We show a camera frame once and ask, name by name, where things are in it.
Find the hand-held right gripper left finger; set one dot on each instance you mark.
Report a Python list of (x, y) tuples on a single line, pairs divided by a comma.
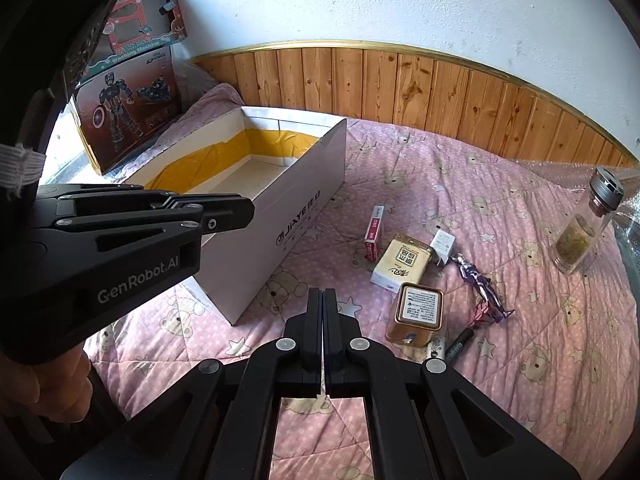
[(315, 340)]

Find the cream tea box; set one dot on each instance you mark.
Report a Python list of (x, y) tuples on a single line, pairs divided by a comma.
[(400, 260)]

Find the white cardboard box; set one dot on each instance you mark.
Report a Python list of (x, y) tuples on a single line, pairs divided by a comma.
[(280, 220)]

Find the person's left hand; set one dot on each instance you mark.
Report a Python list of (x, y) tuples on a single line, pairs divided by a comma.
[(55, 385)]

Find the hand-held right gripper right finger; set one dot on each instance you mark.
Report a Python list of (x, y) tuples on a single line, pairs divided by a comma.
[(331, 340)]

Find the purple action figure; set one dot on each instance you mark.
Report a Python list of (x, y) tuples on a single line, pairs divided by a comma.
[(482, 287)]

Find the glass bottle with metal lid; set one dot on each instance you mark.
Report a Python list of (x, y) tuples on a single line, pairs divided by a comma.
[(575, 240)]

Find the pink printed blanket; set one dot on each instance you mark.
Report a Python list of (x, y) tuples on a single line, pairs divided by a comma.
[(500, 210)]

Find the small red card pack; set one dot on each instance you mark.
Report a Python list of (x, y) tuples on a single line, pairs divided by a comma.
[(375, 232)]

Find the white charger plug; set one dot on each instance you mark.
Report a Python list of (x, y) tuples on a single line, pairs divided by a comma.
[(442, 245)]

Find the toy washing machine box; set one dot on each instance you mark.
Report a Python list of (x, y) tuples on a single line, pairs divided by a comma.
[(150, 50)]

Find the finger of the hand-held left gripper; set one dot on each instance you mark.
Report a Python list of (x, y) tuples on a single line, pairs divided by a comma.
[(125, 196), (225, 220)]

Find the robot toy box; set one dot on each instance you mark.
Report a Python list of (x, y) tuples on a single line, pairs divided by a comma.
[(125, 100)]

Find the black marker pen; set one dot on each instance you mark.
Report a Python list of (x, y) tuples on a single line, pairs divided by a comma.
[(460, 342)]

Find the small beige blue box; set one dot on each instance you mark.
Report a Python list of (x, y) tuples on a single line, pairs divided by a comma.
[(415, 310)]

